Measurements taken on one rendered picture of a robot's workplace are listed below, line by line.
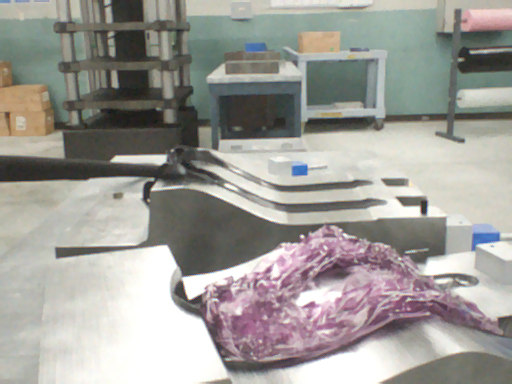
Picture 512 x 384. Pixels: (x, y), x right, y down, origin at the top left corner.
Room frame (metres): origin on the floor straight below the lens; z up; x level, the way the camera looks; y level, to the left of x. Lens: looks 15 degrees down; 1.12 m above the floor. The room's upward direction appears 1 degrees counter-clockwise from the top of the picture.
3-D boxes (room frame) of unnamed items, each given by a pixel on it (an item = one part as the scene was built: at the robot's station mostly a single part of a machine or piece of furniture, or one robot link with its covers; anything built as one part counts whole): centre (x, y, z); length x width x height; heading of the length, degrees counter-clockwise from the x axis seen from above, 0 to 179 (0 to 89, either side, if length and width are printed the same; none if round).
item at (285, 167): (1.29, -0.09, 0.83); 0.13 x 0.05 x 0.05; 111
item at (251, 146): (4.15, -0.04, 0.28); 0.61 x 0.41 x 0.15; 89
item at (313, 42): (6.87, -0.70, 0.94); 0.41 x 0.33 x 0.29; 97
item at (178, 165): (0.85, 0.00, 0.92); 0.35 x 0.16 x 0.09; 89
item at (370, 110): (6.85, -0.87, 0.47); 1.10 x 0.52 x 0.94; 97
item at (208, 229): (0.86, 0.01, 0.87); 0.50 x 0.26 x 0.14; 89
